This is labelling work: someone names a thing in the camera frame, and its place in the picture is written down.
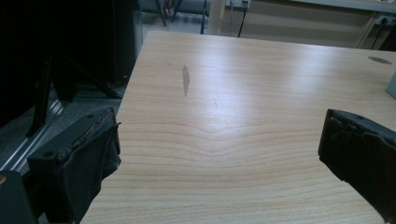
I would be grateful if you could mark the dark curtain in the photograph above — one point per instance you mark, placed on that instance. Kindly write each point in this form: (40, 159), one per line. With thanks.
(77, 31)

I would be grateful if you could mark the white desk leg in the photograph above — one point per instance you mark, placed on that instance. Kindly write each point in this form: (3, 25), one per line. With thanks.
(216, 17)

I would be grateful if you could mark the black metal stand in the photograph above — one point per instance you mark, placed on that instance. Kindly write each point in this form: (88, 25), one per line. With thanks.
(42, 93)

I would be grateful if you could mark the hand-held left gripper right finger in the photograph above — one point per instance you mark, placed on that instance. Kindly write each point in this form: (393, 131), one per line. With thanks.
(361, 149)

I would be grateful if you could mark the pale blue box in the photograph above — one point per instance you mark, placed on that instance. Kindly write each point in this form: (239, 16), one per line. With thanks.
(392, 87)

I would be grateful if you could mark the black tripod leg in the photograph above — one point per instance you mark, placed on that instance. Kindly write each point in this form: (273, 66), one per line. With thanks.
(161, 12)
(203, 17)

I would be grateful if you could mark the white wall socket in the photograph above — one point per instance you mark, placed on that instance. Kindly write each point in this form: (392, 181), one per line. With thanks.
(387, 21)

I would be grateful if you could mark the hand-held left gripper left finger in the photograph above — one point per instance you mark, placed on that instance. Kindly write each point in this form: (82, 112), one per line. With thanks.
(77, 161)

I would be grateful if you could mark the aluminium floor rail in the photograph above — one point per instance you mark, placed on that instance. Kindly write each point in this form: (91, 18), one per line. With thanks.
(21, 150)

